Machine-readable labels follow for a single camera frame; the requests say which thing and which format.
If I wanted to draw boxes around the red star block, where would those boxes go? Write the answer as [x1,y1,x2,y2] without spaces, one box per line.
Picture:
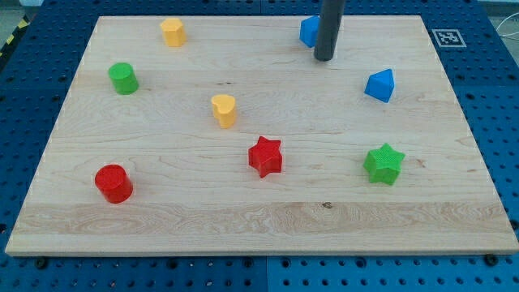
[248,136,283,178]

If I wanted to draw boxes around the green star block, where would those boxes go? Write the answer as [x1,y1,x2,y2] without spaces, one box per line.
[363,143,405,186]

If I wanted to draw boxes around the yellow heart block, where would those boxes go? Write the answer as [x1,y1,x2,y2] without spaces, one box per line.
[211,94,237,128]

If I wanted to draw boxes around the light wooden board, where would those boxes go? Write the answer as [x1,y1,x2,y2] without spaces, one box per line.
[6,15,518,257]

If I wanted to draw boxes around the blue cube block behind rod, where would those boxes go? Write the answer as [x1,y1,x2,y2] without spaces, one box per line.
[299,15,320,48]

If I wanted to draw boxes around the blue pyramid-like block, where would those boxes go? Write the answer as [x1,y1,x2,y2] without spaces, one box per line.
[364,69,395,103]

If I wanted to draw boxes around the yellow hexagon block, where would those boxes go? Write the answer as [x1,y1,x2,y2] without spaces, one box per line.
[160,18,187,47]

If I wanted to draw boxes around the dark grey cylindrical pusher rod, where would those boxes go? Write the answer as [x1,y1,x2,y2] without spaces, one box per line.
[314,0,345,62]

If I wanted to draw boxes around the red cylinder block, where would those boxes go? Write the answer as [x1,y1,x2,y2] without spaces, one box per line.
[94,164,133,204]

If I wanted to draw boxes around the green cylinder block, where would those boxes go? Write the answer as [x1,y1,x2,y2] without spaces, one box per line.
[108,62,139,95]

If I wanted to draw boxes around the white fiducial marker tag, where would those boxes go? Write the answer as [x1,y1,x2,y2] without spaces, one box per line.
[431,28,466,48]

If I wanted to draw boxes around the white cable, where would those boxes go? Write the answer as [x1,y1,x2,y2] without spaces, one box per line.
[494,11,519,42]

